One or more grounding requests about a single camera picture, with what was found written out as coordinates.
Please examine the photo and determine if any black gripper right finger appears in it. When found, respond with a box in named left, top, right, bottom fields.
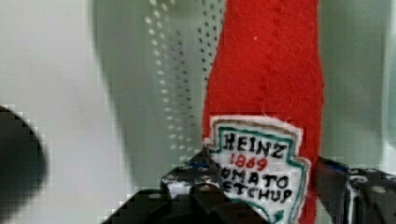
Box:
left=316, top=158, right=396, bottom=224

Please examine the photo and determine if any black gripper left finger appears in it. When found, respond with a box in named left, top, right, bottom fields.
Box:
left=102, top=148, right=269, bottom=224

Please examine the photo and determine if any black round object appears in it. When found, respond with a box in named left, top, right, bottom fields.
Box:
left=0, top=107, right=47, bottom=224

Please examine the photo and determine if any pale green strainer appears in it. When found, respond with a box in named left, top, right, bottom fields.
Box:
left=92, top=0, right=395, bottom=190

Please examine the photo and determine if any red felt ketchup bottle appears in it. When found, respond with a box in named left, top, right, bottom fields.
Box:
left=203, top=0, right=324, bottom=224

